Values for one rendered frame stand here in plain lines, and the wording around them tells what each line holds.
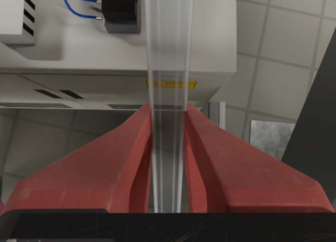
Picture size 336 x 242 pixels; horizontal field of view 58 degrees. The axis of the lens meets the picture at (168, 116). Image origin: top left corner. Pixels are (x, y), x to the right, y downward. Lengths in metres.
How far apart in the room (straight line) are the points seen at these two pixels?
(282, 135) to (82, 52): 0.82
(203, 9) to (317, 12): 0.84
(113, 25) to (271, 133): 0.79
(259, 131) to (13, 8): 0.86
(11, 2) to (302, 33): 1.00
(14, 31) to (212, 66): 0.29
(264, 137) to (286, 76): 0.24
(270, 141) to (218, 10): 0.70
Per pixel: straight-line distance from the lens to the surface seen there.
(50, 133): 1.15
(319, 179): 0.19
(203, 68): 0.47
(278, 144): 1.13
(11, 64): 0.53
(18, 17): 0.49
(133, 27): 0.46
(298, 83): 1.20
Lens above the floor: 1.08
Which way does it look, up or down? 85 degrees down
